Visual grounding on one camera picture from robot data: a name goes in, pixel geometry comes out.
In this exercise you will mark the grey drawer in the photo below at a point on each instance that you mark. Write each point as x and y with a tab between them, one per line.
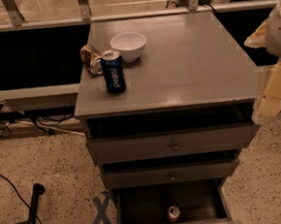
197	202
170	169
165	134

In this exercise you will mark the grey bottom drawer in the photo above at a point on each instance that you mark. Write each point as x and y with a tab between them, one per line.
197	202

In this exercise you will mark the grey drawer cabinet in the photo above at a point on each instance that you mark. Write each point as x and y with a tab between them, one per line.
189	62

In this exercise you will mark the red coke can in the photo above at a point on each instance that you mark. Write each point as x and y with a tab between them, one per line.
173	214

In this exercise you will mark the white bowl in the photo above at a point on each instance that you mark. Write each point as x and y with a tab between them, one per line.
129	44

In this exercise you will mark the brown can lying down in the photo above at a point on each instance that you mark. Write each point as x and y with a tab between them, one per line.
91	59

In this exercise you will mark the black metal leg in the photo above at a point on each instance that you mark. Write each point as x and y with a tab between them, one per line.
32	215

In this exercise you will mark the metal railing frame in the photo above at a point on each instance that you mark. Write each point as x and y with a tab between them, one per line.
19	16

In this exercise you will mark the blue pepsi can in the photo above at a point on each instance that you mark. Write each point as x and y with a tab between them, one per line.
112	62

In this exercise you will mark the grey middle drawer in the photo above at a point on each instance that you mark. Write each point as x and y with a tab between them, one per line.
170	169

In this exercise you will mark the grey top drawer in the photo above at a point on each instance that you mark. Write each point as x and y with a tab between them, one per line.
165	134

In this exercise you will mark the blue tape X mark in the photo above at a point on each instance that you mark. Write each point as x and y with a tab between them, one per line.
101	207

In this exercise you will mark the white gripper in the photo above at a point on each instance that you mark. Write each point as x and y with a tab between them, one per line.
278	31

